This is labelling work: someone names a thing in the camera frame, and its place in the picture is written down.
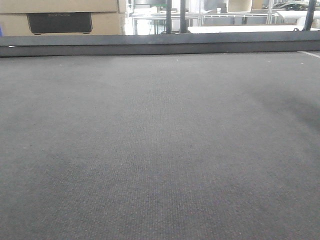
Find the black slanted post right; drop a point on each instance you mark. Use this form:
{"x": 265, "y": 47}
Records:
{"x": 310, "y": 15}

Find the black vertical post left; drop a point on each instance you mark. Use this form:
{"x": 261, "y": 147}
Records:
{"x": 168, "y": 17}

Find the grey table edge rail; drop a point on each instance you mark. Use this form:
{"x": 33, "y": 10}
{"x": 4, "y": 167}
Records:
{"x": 163, "y": 44}

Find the cardboard box with black print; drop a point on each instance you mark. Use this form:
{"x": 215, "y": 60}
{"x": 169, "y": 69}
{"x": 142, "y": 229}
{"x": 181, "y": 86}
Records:
{"x": 62, "y": 17}

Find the black vertical post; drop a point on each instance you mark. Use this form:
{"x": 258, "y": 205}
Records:
{"x": 168, "y": 17}
{"x": 183, "y": 23}

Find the white background table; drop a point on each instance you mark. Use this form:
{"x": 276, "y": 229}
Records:
{"x": 244, "y": 29}

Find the black vertical post middle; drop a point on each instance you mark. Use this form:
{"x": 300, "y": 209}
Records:
{"x": 183, "y": 23}

